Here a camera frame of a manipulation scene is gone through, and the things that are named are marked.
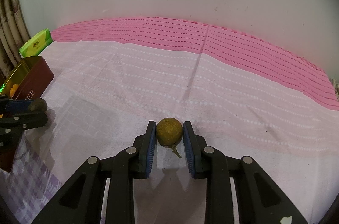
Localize gold metal tin tray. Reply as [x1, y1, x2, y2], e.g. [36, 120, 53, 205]
[1, 56, 54, 172]

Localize beige patterned curtain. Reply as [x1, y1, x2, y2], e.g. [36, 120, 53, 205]
[0, 0, 30, 78]

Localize pink purple checked tablecloth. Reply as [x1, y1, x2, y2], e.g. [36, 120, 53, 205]
[1, 17, 338, 223]

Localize green tissue pack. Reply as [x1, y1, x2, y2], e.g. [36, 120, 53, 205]
[19, 29, 53, 58]

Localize orange tangerine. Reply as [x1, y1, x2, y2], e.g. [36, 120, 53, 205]
[9, 84, 19, 98]

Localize brown longan fruit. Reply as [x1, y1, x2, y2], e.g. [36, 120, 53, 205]
[28, 98, 48, 112]
[156, 117, 183, 158]

